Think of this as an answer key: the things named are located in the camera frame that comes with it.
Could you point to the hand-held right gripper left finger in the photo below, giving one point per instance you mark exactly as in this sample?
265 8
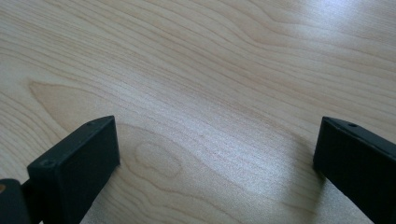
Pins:
77 168

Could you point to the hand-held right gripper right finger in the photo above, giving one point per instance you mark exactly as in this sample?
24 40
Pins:
358 168

